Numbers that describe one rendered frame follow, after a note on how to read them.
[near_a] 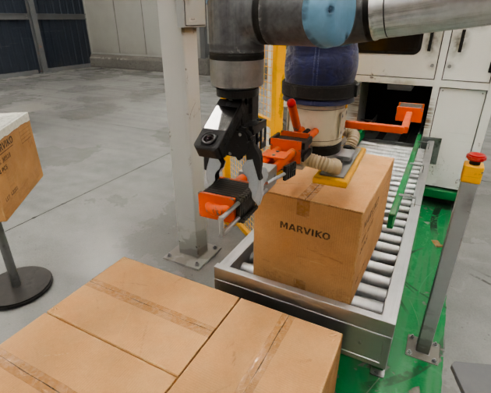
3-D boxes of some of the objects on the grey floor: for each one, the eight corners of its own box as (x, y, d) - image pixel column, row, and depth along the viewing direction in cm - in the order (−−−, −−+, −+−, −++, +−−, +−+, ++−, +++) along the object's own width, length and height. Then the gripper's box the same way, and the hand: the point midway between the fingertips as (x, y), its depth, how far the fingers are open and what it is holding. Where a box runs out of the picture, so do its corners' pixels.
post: (415, 342, 194) (464, 160, 150) (429, 347, 191) (484, 162, 148) (414, 352, 188) (464, 164, 145) (429, 356, 185) (485, 168, 142)
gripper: (289, 86, 65) (284, 195, 74) (213, 80, 71) (217, 182, 80) (270, 94, 58) (266, 213, 67) (187, 86, 64) (195, 197, 73)
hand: (233, 197), depth 71 cm, fingers closed on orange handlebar, 9 cm apart
